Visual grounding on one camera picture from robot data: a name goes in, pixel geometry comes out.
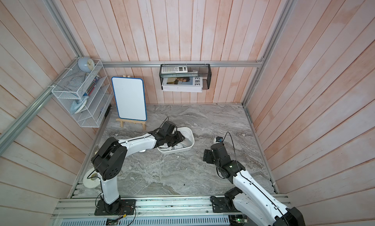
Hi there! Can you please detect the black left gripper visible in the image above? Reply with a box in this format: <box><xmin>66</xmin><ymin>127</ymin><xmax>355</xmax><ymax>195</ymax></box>
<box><xmin>165</xmin><ymin>130</ymin><xmax>186</xmax><ymax>146</ymax></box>

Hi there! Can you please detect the white storage box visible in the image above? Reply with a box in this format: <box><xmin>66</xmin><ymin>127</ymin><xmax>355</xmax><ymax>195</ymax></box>
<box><xmin>157</xmin><ymin>127</ymin><xmax>195</xmax><ymax>155</ymax></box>

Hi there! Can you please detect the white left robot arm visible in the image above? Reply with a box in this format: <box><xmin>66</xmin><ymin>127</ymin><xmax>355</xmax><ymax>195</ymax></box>
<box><xmin>91</xmin><ymin>121</ymin><xmax>192</xmax><ymax>206</ymax></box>

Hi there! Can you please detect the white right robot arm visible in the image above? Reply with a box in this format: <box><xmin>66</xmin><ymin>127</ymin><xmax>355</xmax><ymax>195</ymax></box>
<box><xmin>203</xmin><ymin>143</ymin><xmax>305</xmax><ymax>226</ymax></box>

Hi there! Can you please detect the wooden easel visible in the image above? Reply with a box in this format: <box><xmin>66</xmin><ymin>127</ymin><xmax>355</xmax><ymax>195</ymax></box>
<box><xmin>115</xmin><ymin>75</ymin><xmax>147</xmax><ymax>131</ymax></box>

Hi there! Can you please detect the white magazine book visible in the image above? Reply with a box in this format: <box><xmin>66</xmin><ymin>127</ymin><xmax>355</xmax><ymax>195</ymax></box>
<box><xmin>162</xmin><ymin>77</ymin><xmax>203</xmax><ymax>93</ymax></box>

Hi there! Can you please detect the green thin book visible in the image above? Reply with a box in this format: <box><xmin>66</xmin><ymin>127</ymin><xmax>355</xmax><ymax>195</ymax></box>
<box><xmin>160</xmin><ymin>72</ymin><xmax>199</xmax><ymax>78</ymax></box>

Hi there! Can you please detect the white calculator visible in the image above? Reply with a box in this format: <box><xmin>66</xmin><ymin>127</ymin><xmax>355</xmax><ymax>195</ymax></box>
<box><xmin>161</xmin><ymin>65</ymin><xmax>188</xmax><ymax>75</ymax></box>

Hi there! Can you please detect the white tape roll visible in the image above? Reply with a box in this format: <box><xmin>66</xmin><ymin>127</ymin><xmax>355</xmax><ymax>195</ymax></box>
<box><xmin>83</xmin><ymin>168</ymin><xmax>101</xmax><ymax>188</ymax></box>

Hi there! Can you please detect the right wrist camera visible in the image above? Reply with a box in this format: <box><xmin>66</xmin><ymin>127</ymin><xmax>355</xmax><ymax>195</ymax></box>
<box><xmin>214</xmin><ymin>136</ymin><xmax>224</xmax><ymax>144</ymax></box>

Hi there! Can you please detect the white board blue frame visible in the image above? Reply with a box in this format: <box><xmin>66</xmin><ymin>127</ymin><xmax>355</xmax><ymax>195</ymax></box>
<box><xmin>111</xmin><ymin>76</ymin><xmax>147</xmax><ymax>121</ymax></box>

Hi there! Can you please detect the black mesh wall basket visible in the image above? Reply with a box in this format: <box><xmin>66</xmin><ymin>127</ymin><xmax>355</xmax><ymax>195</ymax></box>
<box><xmin>159</xmin><ymin>63</ymin><xmax>212</xmax><ymax>90</ymax></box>

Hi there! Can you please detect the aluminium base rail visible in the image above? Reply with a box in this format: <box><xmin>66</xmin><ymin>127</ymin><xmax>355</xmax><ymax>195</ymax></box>
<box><xmin>49</xmin><ymin>196</ymin><xmax>243</xmax><ymax>226</ymax></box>

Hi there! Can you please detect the white wire shelf rack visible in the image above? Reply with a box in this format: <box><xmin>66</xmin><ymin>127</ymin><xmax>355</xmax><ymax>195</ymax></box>
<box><xmin>52</xmin><ymin>59</ymin><xmax>114</xmax><ymax>128</ymax></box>

